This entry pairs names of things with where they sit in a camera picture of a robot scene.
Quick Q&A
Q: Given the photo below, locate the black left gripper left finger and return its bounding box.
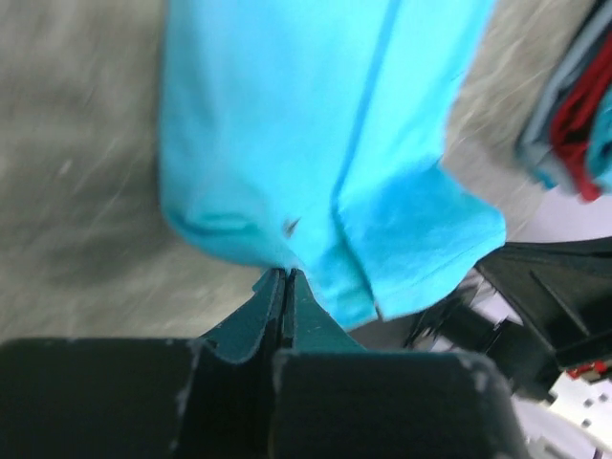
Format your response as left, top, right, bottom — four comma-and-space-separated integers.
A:
1, 272, 286, 458

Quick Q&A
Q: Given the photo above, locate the folded red t-shirt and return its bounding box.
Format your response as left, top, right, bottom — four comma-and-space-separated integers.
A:
550, 39, 611, 202

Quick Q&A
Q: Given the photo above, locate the light blue cotton t-shirt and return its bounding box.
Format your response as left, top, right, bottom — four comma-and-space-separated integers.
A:
159, 1, 506, 329

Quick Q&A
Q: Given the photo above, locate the folded teal mesh t-shirt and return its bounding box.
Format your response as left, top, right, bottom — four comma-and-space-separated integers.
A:
585, 87, 612, 193

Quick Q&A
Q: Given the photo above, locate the folded grey-blue t-shirt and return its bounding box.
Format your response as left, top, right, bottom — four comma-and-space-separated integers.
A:
514, 1, 611, 195

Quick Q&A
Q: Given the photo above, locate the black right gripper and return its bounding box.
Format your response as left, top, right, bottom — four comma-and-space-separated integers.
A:
405, 238, 611, 397

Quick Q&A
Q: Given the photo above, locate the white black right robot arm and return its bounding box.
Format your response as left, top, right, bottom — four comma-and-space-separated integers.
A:
404, 237, 611, 451

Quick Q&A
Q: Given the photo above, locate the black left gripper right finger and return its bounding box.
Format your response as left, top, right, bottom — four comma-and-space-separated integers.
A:
270, 272, 528, 458

